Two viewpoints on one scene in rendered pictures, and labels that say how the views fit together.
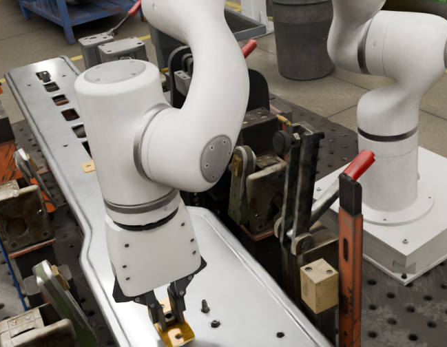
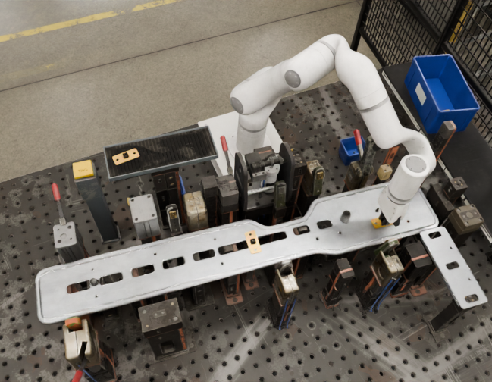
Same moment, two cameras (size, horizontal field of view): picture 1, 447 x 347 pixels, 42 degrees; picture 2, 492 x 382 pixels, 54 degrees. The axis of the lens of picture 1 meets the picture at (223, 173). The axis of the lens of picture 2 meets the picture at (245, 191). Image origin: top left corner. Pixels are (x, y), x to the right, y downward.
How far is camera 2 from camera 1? 1.66 m
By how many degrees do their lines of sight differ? 63
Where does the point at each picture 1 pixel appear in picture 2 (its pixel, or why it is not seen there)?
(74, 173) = (258, 257)
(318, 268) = (386, 167)
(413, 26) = not seen: hidden behind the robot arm
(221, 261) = (351, 201)
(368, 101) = (255, 117)
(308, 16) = not seen: outside the picture
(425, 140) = (22, 112)
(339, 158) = not seen: hidden behind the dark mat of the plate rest
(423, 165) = (230, 123)
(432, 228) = (277, 140)
